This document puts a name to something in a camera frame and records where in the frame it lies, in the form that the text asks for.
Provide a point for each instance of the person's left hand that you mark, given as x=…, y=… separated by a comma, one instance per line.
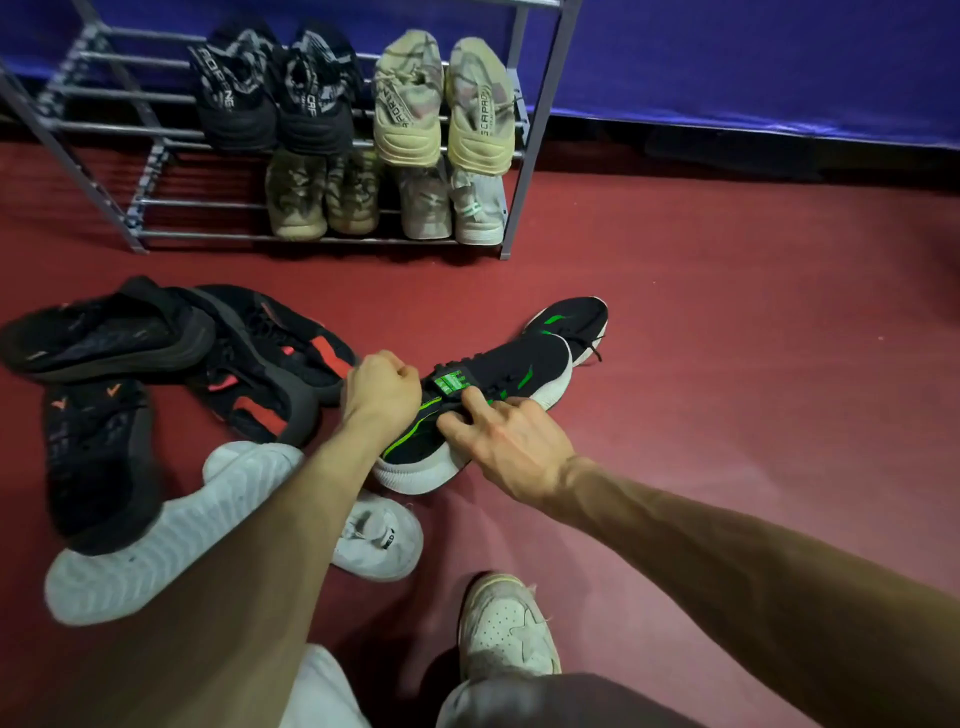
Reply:
x=379, y=397

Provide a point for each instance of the person's right hand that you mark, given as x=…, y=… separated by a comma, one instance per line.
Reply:
x=517, y=450

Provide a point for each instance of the person's left fingers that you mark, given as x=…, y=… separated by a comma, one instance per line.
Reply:
x=409, y=379

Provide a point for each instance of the person's right thumb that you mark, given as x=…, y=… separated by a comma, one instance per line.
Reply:
x=456, y=429

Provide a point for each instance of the black green sneaker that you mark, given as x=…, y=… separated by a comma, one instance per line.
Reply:
x=574, y=319
x=517, y=367

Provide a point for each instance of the person's right forearm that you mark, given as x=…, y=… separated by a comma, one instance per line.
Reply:
x=750, y=585

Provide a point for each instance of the person's left forearm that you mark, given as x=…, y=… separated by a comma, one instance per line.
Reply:
x=247, y=600

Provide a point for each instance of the black sneaker with red patches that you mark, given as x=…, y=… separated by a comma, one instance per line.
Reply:
x=292, y=337
x=255, y=409

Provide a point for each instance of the white sneaker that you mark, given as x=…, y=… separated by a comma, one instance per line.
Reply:
x=382, y=536
x=165, y=540

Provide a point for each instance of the pale grey sneaker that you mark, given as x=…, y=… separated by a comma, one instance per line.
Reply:
x=424, y=202
x=478, y=210

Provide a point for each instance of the khaki sneaker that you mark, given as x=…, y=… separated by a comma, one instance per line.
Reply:
x=352, y=193
x=296, y=196

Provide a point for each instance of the person's white worn shoe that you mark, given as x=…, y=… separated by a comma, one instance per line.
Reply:
x=506, y=630

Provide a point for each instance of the beige patterned sneaker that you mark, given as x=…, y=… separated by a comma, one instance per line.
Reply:
x=480, y=105
x=409, y=97

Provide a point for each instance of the person's grey trouser leg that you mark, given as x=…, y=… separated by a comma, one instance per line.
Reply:
x=555, y=705

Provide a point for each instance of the grey metal shoe rack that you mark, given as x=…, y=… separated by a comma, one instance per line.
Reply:
x=536, y=112

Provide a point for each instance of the person's white trouser leg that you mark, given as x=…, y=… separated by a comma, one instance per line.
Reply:
x=322, y=694

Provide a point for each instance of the black patterned sneaker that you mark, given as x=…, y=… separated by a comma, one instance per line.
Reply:
x=232, y=86
x=319, y=90

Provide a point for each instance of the black sneaker with orange marks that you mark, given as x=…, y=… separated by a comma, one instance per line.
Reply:
x=105, y=334
x=97, y=465

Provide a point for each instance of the blue cloth curtain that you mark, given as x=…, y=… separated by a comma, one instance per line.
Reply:
x=750, y=60

